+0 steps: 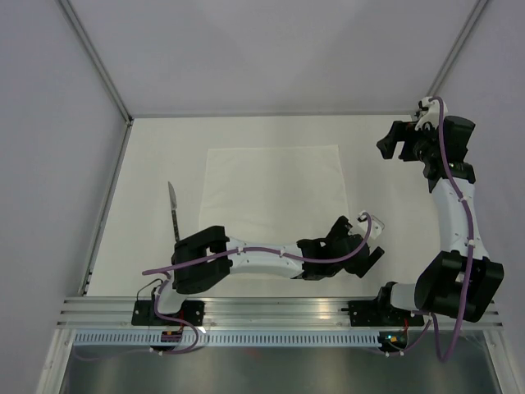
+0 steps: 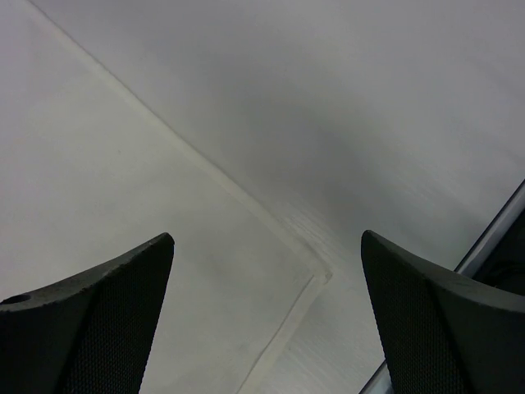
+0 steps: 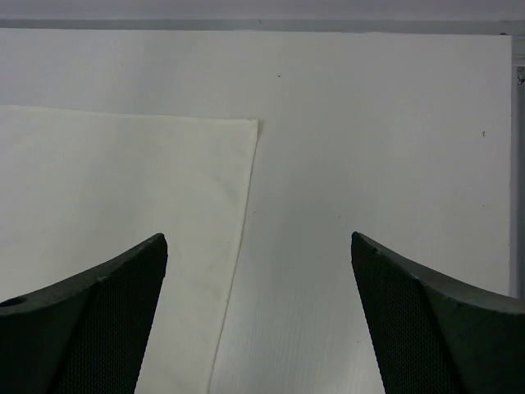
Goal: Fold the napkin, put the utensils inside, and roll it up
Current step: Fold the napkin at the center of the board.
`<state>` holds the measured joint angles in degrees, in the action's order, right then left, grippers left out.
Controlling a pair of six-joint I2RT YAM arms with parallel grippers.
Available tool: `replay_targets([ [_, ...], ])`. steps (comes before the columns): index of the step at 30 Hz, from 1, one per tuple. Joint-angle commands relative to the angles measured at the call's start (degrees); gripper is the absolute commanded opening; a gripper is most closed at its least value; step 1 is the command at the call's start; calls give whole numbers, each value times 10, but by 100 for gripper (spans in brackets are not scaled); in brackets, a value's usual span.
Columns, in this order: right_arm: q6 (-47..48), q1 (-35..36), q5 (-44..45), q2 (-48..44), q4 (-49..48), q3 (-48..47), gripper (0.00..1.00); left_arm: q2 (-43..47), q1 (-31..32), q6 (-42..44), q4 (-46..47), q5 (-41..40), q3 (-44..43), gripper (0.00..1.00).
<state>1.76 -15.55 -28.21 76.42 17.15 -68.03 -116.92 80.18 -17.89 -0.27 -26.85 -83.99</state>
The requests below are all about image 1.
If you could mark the silver table knife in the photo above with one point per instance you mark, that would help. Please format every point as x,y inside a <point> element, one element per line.
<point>173,204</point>

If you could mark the white slotted cable duct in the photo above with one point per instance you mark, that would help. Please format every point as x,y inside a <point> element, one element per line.
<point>229,338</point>

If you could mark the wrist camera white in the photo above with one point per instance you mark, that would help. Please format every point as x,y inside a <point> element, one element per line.
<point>432,110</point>
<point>367,224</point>

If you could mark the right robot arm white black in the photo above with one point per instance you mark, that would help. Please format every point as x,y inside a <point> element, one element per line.
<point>462,273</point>

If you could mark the left side aluminium rail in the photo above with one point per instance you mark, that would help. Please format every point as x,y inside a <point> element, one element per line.
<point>104,209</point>

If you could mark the left aluminium frame post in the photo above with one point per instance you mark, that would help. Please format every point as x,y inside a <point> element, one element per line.
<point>72,17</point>

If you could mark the white cloth napkin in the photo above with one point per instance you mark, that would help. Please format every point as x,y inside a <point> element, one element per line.
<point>274,195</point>

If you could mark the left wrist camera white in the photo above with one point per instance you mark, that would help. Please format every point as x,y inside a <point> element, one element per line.
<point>367,224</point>

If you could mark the aluminium frame post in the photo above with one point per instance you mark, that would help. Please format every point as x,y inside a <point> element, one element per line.
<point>474,16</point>
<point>72,17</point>

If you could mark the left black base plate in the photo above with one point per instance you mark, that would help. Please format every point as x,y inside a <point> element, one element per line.
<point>143,314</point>

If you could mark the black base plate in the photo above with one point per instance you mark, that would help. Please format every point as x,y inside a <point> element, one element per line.
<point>370,313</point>
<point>143,314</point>

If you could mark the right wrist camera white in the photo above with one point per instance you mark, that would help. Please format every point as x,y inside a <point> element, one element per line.
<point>432,110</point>

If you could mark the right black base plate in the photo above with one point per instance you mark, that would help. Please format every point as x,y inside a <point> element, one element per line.
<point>370,313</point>

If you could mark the aluminium front rail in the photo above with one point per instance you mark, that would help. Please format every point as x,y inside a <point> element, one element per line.
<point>220,313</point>

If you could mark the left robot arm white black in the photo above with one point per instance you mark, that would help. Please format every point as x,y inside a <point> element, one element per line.
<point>201,261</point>

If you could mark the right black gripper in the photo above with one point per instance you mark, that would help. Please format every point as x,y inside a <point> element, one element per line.
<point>399,131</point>

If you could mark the aluminium rail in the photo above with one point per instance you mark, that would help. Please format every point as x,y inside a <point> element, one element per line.
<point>104,209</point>
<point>220,313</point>

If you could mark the right aluminium frame post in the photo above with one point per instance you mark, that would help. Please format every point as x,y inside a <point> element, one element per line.
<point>474,16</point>

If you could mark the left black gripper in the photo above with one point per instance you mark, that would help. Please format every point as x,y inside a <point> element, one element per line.
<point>340,231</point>

